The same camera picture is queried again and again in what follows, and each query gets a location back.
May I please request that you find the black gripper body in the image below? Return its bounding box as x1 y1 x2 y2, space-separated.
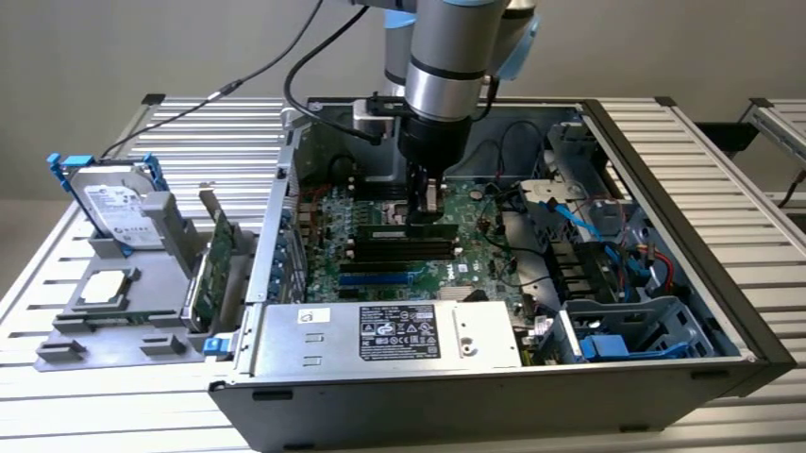
397 115 473 176

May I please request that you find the green RAM stick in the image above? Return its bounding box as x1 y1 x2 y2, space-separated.
357 223 460 241

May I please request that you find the black RAM slot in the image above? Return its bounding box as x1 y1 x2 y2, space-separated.
351 244 457 255
350 251 457 261
353 238 457 247

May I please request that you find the CPU socket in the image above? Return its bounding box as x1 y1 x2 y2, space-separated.
373 199 413 224

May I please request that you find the green motherboard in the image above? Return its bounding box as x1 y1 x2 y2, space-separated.
294 173 528 304

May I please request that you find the black expansion slot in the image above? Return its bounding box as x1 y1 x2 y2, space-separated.
339 260 413 276

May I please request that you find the blue expansion slot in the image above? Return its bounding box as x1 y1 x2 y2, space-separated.
338 273 410 287

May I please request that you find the metal drive cage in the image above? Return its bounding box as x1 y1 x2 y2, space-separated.
520 120 636 246

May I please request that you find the silver heatsink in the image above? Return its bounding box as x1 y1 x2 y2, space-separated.
438 287 492 304

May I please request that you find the black case fan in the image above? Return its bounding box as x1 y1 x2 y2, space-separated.
552 239 629 304

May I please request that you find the silver power supply unit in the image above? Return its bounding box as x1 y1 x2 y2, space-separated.
250 300 526 377

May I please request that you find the green graphics card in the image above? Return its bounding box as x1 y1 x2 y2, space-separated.
181 181 246 334

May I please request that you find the grey disk bay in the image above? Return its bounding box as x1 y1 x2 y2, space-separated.
558 295 717 365

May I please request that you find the blue case latch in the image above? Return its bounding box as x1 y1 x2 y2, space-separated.
203 331 233 361

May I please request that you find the black grey PC case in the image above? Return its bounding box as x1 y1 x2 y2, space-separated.
207 96 798 450

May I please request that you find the black box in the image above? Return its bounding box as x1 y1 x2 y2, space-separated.
694 121 760 154

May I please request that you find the grey plastic parts rack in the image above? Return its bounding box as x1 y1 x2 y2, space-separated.
34 190 261 375

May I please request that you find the silver CPU chip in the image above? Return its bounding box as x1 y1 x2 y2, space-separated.
83 270 139 304

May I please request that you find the aluminium slat side table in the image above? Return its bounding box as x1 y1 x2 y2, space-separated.
738 97 806 174

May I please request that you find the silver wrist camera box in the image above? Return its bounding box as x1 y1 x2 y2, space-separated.
350 95 406 143

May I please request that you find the thin black case wire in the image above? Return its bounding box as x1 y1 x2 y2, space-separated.
501 119 545 186

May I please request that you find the short black arm cable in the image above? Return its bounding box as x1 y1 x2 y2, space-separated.
469 74 505 126

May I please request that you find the blue data wire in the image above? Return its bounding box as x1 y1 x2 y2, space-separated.
533 187 604 240

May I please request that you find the thick black camera cable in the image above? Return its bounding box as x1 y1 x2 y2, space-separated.
283 0 383 145

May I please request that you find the thin black cable with plug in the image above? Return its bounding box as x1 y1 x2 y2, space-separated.
101 0 329 159

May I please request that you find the red wire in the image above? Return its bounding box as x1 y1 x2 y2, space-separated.
653 251 681 294

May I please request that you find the hard disk with blue bracket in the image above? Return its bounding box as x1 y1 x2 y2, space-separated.
46 150 173 252

